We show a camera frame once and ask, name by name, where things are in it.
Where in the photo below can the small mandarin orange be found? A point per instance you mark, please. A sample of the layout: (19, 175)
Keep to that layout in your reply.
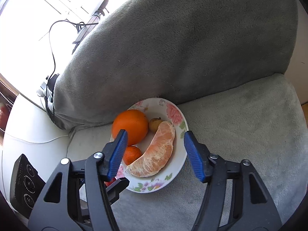
(131, 154)

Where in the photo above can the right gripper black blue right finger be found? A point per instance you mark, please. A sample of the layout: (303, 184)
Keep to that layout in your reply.
(236, 198)

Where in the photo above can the peeled pomelo segment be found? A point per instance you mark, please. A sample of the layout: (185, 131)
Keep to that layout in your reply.
(156, 155)

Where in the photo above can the brown longan fruit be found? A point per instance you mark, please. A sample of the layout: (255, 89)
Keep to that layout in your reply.
(154, 123)

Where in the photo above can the white power strip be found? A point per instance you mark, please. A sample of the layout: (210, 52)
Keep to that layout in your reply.
(45, 93)

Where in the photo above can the large red tomato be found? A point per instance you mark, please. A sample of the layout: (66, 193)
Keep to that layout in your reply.
(110, 182)

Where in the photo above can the grey back cushion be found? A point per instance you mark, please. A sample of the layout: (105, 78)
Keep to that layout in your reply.
(180, 50)

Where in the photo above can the large orange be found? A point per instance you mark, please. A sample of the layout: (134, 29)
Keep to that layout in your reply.
(134, 122)

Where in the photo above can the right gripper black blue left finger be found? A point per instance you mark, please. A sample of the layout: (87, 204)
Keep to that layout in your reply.
(74, 197)

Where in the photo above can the white floral plate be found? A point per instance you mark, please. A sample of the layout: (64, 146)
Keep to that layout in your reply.
(167, 111)

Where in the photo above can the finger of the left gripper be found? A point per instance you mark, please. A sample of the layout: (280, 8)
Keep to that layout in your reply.
(113, 191)

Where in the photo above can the white sofa armrest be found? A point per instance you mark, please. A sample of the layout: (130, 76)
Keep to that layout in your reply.
(29, 131)

